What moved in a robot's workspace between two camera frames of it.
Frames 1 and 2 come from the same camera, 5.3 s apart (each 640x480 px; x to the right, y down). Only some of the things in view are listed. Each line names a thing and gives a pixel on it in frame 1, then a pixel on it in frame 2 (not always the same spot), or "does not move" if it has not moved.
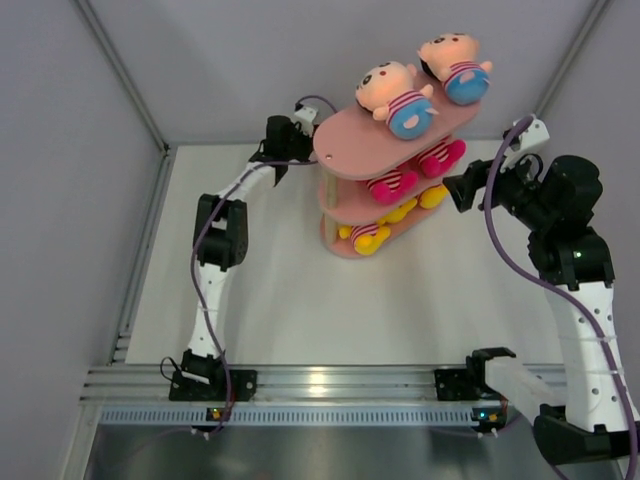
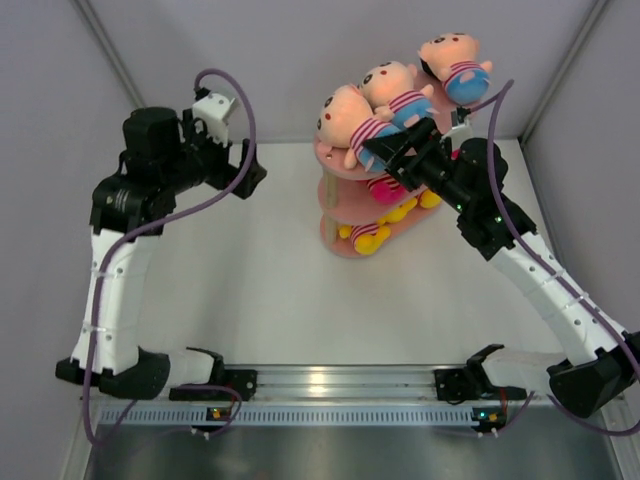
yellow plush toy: [368, 238] does not move
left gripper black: [295, 129] -> [194, 132]
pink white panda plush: [391, 187] does not move
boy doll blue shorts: [390, 91] does not move
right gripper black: [464, 187] -> [394, 149]
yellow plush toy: [396, 215] does not move
